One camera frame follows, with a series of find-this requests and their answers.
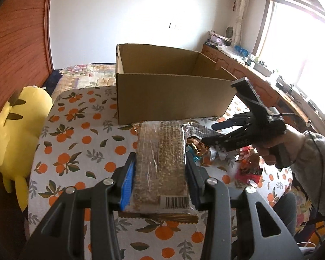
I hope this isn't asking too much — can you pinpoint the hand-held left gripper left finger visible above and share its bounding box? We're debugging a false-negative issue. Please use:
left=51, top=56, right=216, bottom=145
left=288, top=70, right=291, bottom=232
left=20, top=153, right=137, bottom=260

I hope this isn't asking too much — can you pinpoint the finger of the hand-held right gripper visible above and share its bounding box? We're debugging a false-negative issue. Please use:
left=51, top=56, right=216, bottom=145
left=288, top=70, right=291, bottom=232
left=201, top=126, right=261, bottom=152
left=212, top=114, right=254, bottom=131

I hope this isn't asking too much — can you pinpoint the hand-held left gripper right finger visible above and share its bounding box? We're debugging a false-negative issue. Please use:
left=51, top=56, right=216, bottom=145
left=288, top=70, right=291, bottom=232
left=185, top=150, right=304, bottom=260

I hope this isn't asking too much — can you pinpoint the copper foil snack packet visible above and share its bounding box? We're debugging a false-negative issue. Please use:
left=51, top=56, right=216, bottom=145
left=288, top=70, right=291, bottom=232
left=187, top=137, right=210, bottom=158

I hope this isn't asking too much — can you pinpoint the clear grain bar packet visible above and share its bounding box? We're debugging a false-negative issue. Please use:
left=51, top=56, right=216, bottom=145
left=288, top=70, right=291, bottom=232
left=118, top=120, right=199, bottom=224

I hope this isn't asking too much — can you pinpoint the brown cardboard box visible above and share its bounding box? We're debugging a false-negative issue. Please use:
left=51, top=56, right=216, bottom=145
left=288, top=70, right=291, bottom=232
left=115, top=43, right=243, bottom=125

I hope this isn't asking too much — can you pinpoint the person's right forearm grey sleeve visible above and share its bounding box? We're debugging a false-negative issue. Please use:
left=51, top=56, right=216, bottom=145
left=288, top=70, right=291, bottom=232
left=290, top=131, right=325, bottom=217

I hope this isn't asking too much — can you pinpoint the person's right hand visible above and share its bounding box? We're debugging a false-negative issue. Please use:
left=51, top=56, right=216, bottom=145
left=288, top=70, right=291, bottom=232
left=256, top=125, right=306, bottom=166

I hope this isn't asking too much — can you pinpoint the teal snack wrapper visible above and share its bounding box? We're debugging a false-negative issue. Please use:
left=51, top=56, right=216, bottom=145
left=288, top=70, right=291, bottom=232
left=190, top=148, right=206, bottom=163

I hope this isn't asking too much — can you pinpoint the clear printed snack packet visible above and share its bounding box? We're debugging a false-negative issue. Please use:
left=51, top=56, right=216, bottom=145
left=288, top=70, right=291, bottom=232
left=181, top=122, right=220, bottom=147

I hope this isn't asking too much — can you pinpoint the red snack packet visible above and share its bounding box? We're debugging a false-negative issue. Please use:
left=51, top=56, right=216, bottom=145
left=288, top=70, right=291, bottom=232
left=234, top=162, right=263, bottom=186

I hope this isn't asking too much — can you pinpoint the wooden cabinet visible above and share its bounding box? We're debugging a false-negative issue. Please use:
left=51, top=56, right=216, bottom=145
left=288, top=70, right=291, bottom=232
left=201, top=45, right=325, bottom=134

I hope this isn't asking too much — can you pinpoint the orange fruit print bedsheet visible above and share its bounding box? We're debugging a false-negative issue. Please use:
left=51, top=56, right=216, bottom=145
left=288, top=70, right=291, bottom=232
left=27, top=87, right=293, bottom=260

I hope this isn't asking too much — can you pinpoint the row of small desk items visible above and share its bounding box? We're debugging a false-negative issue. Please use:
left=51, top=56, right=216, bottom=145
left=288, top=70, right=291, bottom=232
left=233, top=45, right=323, bottom=114

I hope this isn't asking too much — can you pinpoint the stack of books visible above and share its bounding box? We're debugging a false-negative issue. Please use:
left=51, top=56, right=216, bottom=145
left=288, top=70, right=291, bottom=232
left=206, top=31, right=233, bottom=48

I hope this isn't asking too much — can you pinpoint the window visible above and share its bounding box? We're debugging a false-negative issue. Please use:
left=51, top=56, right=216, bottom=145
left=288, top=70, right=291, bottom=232
left=253, top=0, right=325, bottom=120

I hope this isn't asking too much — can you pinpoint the patterned curtain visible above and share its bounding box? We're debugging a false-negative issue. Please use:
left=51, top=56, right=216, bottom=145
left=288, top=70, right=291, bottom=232
left=231, top=0, right=254, bottom=49

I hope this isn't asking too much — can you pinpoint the floral quilt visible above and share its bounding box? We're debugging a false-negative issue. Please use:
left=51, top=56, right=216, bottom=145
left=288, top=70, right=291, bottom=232
left=50, top=63, right=117, bottom=98

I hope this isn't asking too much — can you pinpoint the yellow plush toy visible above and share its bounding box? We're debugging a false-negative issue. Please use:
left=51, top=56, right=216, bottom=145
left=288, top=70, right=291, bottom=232
left=0, top=85, right=54, bottom=213

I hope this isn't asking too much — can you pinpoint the dark blue pillow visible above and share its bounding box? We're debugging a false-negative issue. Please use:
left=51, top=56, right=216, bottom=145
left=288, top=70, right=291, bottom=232
left=42, top=69, right=61, bottom=95

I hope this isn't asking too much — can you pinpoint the wooden wardrobe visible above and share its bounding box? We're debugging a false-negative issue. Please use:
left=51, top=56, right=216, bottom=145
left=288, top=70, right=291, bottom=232
left=0, top=0, right=55, bottom=122

